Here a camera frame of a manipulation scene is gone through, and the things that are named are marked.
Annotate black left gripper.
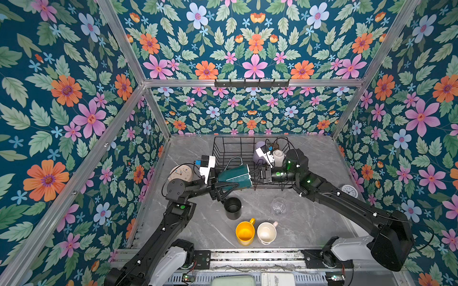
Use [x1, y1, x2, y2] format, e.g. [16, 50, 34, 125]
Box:
[185, 167, 240, 206]

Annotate lavender plastic cup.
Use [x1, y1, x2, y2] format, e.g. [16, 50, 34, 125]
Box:
[252, 141, 267, 164]

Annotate black mug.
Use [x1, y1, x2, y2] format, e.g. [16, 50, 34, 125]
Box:
[223, 197, 242, 220]

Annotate green mug white inside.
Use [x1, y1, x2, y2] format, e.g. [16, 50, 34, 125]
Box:
[218, 164, 253, 190]

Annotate white faceted mug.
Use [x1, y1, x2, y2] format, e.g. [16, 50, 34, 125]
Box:
[273, 149, 285, 168]

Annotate brown textured cup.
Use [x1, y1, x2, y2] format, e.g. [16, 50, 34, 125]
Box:
[268, 143, 279, 151]

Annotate yellow mug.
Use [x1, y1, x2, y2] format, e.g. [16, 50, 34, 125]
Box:
[235, 218, 256, 246]

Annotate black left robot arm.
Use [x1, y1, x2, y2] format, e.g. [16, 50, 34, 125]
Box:
[104, 177, 242, 286]

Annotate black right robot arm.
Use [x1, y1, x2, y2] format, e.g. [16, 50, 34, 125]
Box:
[255, 146, 415, 272]

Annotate clear glass cup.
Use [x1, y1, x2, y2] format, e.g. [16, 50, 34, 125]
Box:
[271, 197, 287, 215]

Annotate pink round clock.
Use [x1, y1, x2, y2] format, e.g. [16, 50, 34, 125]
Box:
[168, 164, 194, 182]

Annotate white round clock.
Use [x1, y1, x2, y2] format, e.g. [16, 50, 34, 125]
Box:
[341, 184, 359, 199]

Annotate green device at front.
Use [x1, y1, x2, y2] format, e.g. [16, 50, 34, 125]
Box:
[211, 275, 256, 286]

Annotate white device at front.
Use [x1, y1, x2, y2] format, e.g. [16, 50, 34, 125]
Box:
[261, 272, 296, 286]

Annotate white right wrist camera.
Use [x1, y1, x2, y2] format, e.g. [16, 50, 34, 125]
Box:
[255, 145, 274, 168]

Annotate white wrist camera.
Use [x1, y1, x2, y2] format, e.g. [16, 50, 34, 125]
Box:
[255, 145, 274, 168]
[196, 155, 216, 184]

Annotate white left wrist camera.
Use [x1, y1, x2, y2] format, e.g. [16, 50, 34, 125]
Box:
[196, 155, 216, 184]

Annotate black wire dish rack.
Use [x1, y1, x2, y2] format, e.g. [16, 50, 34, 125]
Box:
[212, 136, 295, 190]

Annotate cream mug pink handle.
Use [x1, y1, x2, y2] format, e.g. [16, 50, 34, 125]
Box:
[256, 222, 279, 245]

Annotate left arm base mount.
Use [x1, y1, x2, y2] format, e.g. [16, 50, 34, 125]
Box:
[157, 239, 212, 271]

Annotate black hook rail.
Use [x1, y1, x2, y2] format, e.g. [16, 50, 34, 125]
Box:
[213, 79, 290, 89]

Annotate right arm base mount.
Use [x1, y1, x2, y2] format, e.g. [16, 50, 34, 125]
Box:
[300, 236, 354, 269]

